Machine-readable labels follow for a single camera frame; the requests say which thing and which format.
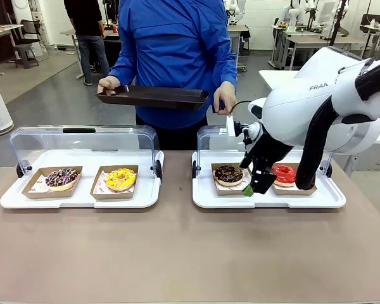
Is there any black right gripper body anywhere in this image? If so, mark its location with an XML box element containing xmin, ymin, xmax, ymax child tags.
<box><xmin>244</xmin><ymin>125</ymin><xmax>295</xmax><ymax>174</ymax></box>

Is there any plain chocolate glazed donut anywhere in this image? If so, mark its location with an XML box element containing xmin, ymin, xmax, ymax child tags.
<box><xmin>213</xmin><ymin>163</ymin><xmax>244</xmax><ymax>187</ymax></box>

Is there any cardboard donut box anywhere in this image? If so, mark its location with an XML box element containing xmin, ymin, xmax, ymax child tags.
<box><xmin>90</xmin><ymin>164</ymin><xmax>139</xmax><ymax>201</ymax></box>
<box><xmin>21</xmin><ymin>165</ymin><xmax>84</xmax><ymax>200</ymax></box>
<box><xmin>210</xmin><ymin>162</ymin><xmax>253</xmax><ymax>196</ymax></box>
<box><xmin>270</xmin><ymin>161</ymin><xmax>318</xmax><ymax>196</ymax></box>

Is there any dark brown serving tray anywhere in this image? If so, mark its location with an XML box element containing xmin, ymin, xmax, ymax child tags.
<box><xmin>96</xmin><ymin>84</ymin><xmax>210</xmax><ymax>111</ymax></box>

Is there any person's right forearm blue sleeve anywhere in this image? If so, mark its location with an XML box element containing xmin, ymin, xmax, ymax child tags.
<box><xmin>107</xmin><ymin>47</ymin><xmax>137</xmax><ymax>86</ymax></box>

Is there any person's left forearm blue sleeve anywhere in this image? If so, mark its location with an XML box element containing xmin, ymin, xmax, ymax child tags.
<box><xmin>220</xmin><ymin>44</ymin><xmax>238</xmax><ymax>87</ymax></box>

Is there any red glazed donut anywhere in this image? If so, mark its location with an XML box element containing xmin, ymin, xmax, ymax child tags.
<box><xmin>270</xmin><ymin>163</ymin><xmax>298</xmax><ymax>188</ymax></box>

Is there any yellow donut with sprinkles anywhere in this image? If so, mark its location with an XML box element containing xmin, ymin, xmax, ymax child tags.
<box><xmin>104</xmin><ymin>168</ymin><xmax>137</xmax><ymax>192</ymax></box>

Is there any person in blue jacket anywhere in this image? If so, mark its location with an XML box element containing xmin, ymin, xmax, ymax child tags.
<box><xmin>107</xmin><ymin>0</ymin><xmax>238</xmax><ymax>151</ymax></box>

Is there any chocolate donut with coloured sprinkles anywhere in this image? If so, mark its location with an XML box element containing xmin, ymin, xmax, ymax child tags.
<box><xmin>45</xmin><ymin>167</ymin><xmax>80</xmax><ymax>192</ymax></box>

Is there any person's left hand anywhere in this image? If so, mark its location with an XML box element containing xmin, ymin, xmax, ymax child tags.
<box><xmin>213</xmin><ymin>81</ymin><xmax>238</xmax><ymax>116</ymax></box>

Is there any person's right hand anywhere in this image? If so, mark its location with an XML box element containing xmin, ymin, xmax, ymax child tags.
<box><xmin>97</xmin><ymin>77</ymin><xmax>123</xmax><ymax>96</ymax></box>

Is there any white printed paper liner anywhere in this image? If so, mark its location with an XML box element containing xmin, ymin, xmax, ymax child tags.
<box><xmin>34</xmin><ymin>168</ymin><xmax>82</xmax><ymax>193</ymax></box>
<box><xmin>93</xmin><ymin>170</ymin><xmax>137</xmax><ymax>194</ymax></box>
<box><xmin>214</xmin><ymin>172</ymin><xmax>252</xmax><ymax>192</ymax></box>
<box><xmin>272</xmin><ymin>179</ymin><xmax>300</xmax><ymax>191</ymax></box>

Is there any right white display tray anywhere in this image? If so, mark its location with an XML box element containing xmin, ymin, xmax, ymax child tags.
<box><xmin>191</xmin><ymin>149</ymin><xmax>347</xmax><ymax>209</ymax></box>

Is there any white display tray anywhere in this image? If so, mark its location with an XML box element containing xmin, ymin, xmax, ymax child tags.
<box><xmin>0</xmin><ymin>149</ymin><xmax>165</xmax><ymax>209</ymax></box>
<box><xmin>191</xmin><ymin>149</ymin><xmax>347</xmax><ymax>209</ymax></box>

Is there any clear display case lid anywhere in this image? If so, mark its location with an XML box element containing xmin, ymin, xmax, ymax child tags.
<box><xmin>9</xmin><ymin>124</ymin><xmax>162</xmax><ymax>179</ymax></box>
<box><xmin>196</xmin><ymin>125</ymin><xmax>334</xmax><ymax>179</ymax></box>

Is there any white table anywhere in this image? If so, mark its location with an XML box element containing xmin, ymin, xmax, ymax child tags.
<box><xmin>258</xmin><ymin>69</ymin><xmax>308</xmax><ymax>93</ymax></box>

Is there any long grey workbench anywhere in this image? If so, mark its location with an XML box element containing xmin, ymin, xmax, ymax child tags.
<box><xmin>268</xmin><ymin>24</ymin><xmax>367</xmax><ymax>72</ymax></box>

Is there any left white display tray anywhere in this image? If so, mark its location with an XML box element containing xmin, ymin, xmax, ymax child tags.
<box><xmin>0</xmin><ymin>149</ymin><xmax>165</xmax><ymax>209</ymax></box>

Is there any bystander in black top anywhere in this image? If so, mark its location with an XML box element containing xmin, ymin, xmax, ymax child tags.
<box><xmin>63</xmin><ymin>0</ymin><xmax>111</xmax><ymax>87</ymax></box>

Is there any dark office chair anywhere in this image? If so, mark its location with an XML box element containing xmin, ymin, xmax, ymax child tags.
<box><xmin>11</xmin><ymin>19</ymin><xmax>51</xmax><ymax>70</ymax></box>

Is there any grey desk with bag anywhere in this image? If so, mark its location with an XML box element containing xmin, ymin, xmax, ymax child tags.
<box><xmin>0</xmin><ymin>14</ymin><xmax>25</xmax><ymax>76</ymax></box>

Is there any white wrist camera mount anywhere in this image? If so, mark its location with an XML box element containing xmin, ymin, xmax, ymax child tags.
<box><xmin>225</xmin><ymin>115</ymin><xmax>242</xmax><ymax>138</ymax></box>

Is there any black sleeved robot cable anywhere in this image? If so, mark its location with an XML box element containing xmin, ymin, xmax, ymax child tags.
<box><xmin>294</xmin><ymin>56</ymin><xmax>380</xmax><ymax>192</ymax></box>

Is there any thin black camera cable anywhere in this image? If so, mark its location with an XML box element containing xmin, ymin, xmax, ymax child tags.
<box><xmin>229</xmin><ymin>100</ymin><xmax>256</xmax><ymax>114</ymax></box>

